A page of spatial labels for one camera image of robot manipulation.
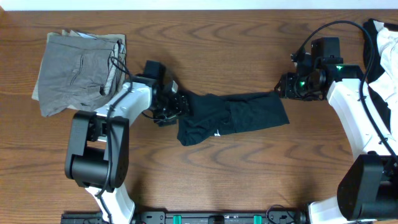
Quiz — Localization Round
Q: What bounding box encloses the right black cable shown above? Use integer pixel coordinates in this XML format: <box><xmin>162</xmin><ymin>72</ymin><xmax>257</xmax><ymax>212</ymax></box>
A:
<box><xmin>290</xmin><ymin>20</ymin><xmax>398</xmax><ymax>162</ymax></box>

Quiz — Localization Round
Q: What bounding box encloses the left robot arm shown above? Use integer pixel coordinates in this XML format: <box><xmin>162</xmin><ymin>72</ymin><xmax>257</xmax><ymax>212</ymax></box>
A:
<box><xmin>65</xmin><ymin>76</ymin><xmax>188</xmax><ymax>223</ymax></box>

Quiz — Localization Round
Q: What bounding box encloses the black and white garment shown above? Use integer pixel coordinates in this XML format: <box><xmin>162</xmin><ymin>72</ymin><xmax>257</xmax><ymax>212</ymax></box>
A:
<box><xmin>363</xmin><ymin>19</ymin><xmax>397</xmax><ymax>138</ymax></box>

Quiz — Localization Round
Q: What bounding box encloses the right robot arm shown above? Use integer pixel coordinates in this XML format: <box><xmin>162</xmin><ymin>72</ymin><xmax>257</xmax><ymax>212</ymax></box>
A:
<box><xmin>274</xmin><ymin>64</ymin><xmax>397</xmax><ymax>223</ymax></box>

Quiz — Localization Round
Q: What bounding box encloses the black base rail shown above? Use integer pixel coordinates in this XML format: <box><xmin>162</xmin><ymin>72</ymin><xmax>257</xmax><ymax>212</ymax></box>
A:
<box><xmin>60</xmin><ymin>210</ymin><xmax>308</xmax><ymax>224</ymax></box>

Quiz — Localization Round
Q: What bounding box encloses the dark navy t-shirt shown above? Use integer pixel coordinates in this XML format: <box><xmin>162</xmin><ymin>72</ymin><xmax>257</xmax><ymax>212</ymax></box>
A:
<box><xmin>177</xmin><ymin>91</ymin><xmax>289</xmax><ymax>146</ymax></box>

